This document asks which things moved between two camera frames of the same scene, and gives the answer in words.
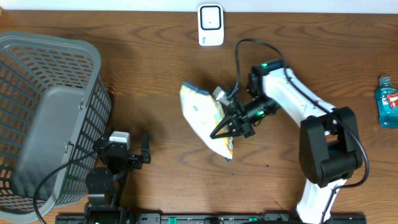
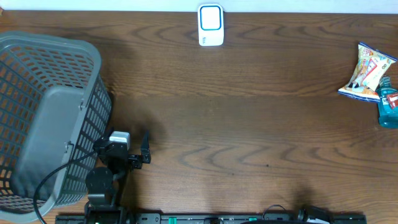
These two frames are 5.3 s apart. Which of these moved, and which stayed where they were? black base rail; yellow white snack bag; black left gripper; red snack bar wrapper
Moved: yellow white snack bag
Stayed: black left gripper; black base rail; red snack bar wrapper
